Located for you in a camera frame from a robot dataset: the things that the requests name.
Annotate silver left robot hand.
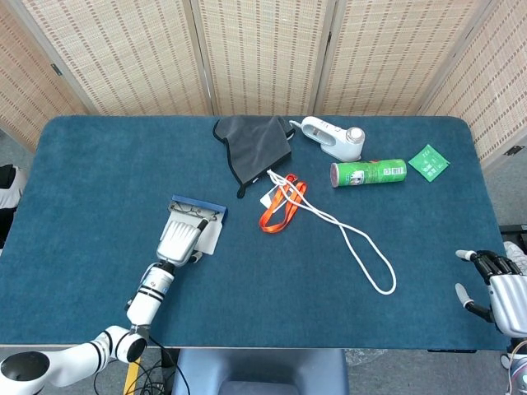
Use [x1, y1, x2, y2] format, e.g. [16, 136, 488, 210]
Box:
[156, 217, 210, 267]

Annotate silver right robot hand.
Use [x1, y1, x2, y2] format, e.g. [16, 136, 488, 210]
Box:
[455, 249, 527, 337]

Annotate blue glasses case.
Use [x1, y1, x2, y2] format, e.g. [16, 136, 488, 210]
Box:
[166, 193, 229, 255]

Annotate black eyeglasses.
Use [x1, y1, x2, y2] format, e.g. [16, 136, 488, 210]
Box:
[170, 203, 219, 219]

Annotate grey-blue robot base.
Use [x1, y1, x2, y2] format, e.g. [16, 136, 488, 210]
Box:
[170, 348, 350, 395]

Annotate white sneaker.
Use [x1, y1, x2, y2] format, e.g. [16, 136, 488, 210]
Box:
[504, 241, 527, 275]

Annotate white badge card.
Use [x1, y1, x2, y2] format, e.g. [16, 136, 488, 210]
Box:
[259, 187, 285, 207]

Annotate blue table mat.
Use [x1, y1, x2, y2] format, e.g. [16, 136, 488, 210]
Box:
[0, 114, 508, 351]

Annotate grey cloth with black trim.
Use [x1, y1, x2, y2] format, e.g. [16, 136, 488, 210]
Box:
[212, 115, 296, 200]

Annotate green foil sachet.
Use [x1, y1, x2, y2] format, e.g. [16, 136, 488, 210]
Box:
[408, 143, 451, 183]

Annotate white and black object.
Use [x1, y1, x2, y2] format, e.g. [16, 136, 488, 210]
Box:
[0, 164, 28, 211]

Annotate white handheld garment steamer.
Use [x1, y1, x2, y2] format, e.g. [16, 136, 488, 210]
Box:
[289, 116, 366, 162]

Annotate green chips can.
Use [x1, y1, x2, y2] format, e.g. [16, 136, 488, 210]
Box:
[329, 158, 408, 188]

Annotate woven bamboo folding screen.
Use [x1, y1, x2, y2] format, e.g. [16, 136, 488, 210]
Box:
[0, 0, 527, 165]

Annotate orange lanyard strap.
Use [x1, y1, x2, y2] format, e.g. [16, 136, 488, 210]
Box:
[258, 174, 308, 234]

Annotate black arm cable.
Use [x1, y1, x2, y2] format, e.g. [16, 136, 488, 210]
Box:
[147, 336, 191, 395]

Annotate black floor cables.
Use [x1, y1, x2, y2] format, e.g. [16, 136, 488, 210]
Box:
[93, 361, 174, 395]

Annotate white rope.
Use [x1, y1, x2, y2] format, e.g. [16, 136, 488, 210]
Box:
[266, 169, 398, 295]

